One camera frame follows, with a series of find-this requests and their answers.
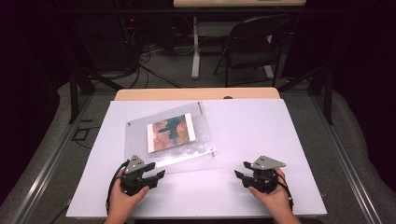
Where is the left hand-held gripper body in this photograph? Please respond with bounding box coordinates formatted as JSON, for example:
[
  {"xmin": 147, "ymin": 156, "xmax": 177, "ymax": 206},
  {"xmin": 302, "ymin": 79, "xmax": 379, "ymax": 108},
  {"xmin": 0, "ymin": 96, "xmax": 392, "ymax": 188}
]
[{"xmin": 120, "ymin": 154, "xmax": 149, "ymax": 197}]

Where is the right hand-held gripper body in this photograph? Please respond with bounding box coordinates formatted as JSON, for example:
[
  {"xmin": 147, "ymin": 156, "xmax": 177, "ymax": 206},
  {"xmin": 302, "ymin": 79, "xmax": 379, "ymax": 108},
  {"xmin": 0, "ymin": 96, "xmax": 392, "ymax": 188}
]
[{"xmin": 250, "ymin": 155, "xmax": 287, "ymax": 194}]

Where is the clear acrylic photo frame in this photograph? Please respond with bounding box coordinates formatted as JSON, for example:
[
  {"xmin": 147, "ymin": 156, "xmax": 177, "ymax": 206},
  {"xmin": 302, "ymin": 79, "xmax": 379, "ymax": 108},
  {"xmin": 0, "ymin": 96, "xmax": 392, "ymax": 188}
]
[{"xmin": 124, "ymin": 100, "xmax": 217, "ymax": 169}]

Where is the person's right hand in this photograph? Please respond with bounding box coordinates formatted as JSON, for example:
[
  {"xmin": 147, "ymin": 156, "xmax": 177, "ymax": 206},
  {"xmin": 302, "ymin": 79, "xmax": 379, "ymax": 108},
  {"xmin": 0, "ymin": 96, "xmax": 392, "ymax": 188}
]
[{"xmin": 248, "ymin": 167, "xmax": 294, "ymax": 216}]

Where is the person's left hand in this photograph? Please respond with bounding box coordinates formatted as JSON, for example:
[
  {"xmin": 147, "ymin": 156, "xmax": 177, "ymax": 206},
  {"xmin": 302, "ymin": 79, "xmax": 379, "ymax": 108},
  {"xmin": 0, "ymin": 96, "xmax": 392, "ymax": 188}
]
[{"xmin": 106, "ymin": 177, "xmax": 150, "ymax": 217}]

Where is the white board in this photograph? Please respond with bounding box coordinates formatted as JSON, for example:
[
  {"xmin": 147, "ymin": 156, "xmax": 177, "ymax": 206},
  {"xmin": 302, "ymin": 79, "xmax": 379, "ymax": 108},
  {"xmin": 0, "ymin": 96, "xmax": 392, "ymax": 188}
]
[{"xmin": 65, "ymin": 98, "xmax": 328, "ymax": 218}]

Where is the wooden table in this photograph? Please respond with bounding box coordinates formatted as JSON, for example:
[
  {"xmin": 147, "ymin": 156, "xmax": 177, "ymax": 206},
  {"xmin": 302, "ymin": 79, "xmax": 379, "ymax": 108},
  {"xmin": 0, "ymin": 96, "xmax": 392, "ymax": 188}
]
[{"xmin": 114, "ymin": 87, "xmax": 281, "ymax": 102}]

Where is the black metal stand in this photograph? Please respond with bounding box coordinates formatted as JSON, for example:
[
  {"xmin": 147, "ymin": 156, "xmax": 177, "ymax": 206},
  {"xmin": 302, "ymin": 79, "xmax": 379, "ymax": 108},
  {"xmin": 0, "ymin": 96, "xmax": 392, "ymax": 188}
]
[
  {"xmin": 66, "ymin": 18, "xmax": 125, "ymax": 125},
  {"xmin": 276, "ymin": 59, "xmax": 336, "ymax": 126}
]

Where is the black folding chair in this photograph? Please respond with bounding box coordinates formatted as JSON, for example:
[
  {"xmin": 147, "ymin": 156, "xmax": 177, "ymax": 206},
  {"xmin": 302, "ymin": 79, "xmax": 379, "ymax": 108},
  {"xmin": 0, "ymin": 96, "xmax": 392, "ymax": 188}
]
[{"xmin": 213, "ymin": 14, "xmax": 297, "ymax": 89}]

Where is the white-legged desk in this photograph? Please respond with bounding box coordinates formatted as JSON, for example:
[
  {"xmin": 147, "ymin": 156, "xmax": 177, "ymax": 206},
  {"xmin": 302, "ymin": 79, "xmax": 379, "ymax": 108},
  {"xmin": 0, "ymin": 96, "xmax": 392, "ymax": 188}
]
[{"xmin": 172, "ymin": 0, "xmax": 307, "ymax": 80}]

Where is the dark computer tower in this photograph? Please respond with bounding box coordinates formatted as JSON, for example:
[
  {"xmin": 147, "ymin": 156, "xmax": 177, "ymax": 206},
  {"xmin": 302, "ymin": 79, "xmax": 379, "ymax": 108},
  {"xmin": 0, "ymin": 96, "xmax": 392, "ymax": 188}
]
[{"xmin": 116, "ymin": 13, "xmax": 143, "ymax": 66}]

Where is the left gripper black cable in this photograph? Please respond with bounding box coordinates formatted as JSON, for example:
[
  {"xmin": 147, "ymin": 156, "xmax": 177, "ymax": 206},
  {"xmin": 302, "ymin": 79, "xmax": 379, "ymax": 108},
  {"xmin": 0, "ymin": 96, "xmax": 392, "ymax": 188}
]
[{"xmin": 105, "ymin": 160, "xmax": 131, "ymax": 216}]

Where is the aluminium rail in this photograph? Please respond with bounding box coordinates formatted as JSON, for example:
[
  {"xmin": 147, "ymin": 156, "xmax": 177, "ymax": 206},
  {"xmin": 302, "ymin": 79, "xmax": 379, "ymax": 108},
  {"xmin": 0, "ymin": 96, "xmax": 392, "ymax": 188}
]
[
  {"xmin": 310, "ymin": 92, "xmax": 385, "ymax": 224},
  {"xmin": 8, "ymin": 92, "xmax": 95, "ymax": 224}
]

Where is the bundle of floor cables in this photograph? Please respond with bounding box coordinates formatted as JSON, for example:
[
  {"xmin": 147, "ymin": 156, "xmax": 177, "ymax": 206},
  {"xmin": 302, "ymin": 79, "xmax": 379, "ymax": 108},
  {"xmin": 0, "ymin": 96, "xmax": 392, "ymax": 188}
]
[{"xmin": 125, "ymin": 41, "xmax": 191, "ymax": 91}]

